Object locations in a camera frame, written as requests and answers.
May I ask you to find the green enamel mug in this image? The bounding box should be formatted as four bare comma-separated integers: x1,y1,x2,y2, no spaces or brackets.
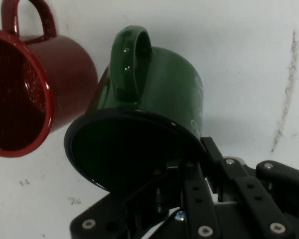
64,24,207,192

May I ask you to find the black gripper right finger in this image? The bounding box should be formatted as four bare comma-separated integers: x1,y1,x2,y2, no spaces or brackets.
201,136,299,239

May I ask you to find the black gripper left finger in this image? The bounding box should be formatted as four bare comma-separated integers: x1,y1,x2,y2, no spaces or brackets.
69,159,222,239

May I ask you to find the red enamel mug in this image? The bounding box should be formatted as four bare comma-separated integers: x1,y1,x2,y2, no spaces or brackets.
0,0,99,158

